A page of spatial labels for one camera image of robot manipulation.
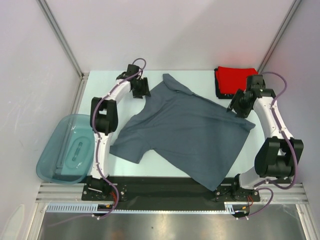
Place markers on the aluminium front rail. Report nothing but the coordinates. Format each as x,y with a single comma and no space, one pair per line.
57,193

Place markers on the red folded t shirt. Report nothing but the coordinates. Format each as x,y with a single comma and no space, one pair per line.
238,76

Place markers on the white slotted cable duct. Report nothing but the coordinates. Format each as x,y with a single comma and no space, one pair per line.
103,208

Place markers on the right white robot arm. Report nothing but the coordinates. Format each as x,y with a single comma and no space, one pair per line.
277,160

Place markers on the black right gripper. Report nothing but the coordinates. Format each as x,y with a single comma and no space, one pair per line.
234,104

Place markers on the teal transparent plastic bin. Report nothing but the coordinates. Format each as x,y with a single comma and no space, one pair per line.
68,155

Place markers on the grey t shirt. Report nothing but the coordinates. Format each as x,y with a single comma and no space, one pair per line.
194,134

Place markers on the right aluminium frame post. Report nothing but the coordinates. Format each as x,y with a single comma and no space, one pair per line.
279,34

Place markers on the left aluminium frame post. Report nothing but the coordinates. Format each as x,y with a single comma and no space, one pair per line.
53,23

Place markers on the aluminium frame post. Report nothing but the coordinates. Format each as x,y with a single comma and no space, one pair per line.
279,34
53,23

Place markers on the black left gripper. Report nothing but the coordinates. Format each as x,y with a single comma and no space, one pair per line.
145,91

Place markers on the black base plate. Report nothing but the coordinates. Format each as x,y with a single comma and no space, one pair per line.
177,192

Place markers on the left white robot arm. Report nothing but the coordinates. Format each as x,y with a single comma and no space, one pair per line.
104,121

